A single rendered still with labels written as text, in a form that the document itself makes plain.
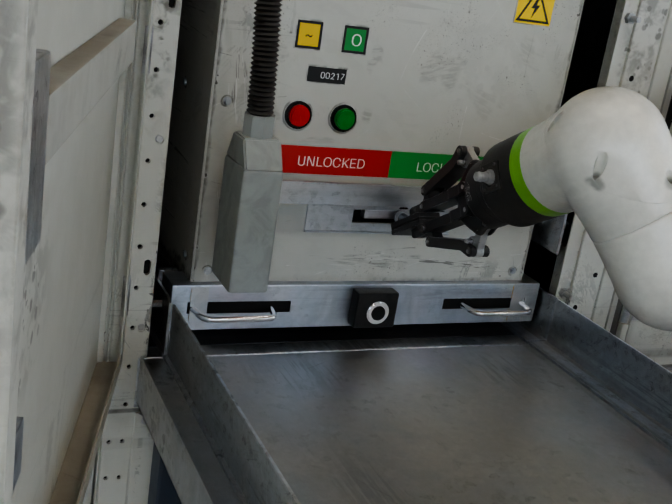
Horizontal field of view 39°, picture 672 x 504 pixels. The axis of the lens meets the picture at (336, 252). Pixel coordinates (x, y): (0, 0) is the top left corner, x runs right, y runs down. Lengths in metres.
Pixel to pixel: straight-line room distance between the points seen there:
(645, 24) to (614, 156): 0.51
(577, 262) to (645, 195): 0.53
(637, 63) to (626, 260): 0.51
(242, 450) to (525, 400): 0.43
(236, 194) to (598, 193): 0.40
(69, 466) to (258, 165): 0.36
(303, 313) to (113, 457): 0.29
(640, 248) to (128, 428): 0.64
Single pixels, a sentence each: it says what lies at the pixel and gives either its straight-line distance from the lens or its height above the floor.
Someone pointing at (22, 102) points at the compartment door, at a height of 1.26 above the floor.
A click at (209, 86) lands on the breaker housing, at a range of 1.12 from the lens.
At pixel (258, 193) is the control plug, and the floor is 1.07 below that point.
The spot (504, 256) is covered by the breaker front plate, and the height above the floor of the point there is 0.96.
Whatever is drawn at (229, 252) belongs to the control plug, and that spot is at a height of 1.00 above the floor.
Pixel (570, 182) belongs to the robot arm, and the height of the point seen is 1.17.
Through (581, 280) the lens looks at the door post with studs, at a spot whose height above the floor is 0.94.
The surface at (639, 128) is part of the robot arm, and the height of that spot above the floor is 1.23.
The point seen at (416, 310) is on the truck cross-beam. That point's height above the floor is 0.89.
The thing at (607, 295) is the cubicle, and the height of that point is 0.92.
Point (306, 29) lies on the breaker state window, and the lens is 1.14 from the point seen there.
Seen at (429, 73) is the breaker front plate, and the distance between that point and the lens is 1.22.
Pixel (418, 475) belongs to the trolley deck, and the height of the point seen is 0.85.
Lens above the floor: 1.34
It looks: 18 degrees down
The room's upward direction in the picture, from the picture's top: 9 degrees clockwise
